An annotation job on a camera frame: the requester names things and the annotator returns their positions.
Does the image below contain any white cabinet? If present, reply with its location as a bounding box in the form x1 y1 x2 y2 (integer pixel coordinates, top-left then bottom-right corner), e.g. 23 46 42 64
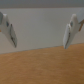
0 6 84 55

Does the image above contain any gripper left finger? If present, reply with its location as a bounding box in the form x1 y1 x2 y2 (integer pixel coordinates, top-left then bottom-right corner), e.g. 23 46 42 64
0 11 18 49

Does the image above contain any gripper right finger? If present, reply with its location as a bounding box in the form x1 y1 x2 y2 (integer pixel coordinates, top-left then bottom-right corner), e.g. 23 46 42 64
62 13 84 50

